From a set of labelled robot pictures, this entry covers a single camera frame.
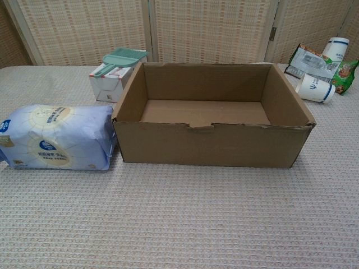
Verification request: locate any blue tissue paper pack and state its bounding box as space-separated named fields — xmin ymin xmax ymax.
xmin=0 ymin=103 xmax=117 ymax=171

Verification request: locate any open brown cardboard box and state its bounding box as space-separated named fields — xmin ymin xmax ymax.
xmin=111 ymin=62 xmax=317 ymax=169

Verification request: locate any beige woven tablecloth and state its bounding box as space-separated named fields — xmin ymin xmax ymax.
xmin=0 ymin=63 xmax=359 ymax=269

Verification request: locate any white carton with red print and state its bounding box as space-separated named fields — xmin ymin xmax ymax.
xmin=89 ymin=50 xmax=150 ymax=103

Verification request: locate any mint green dustpan brush set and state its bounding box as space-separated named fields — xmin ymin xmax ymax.
xmin=93 ymin=47 xmax=148 ymax=79

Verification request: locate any white paper cup blue band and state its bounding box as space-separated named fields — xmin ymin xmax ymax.
xmin=321 ymin=37 xmax=351 ymax=62
xmin=294 ymin=73 xmax=337 ymax=104

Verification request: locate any woven folding screen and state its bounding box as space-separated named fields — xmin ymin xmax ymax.
xmin=0 ymin=0 xmax=359 ymax=69

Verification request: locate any green and grey snack bag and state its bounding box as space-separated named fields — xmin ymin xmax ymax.
xmin=284 ymin=43 xmax=359 ymax=95

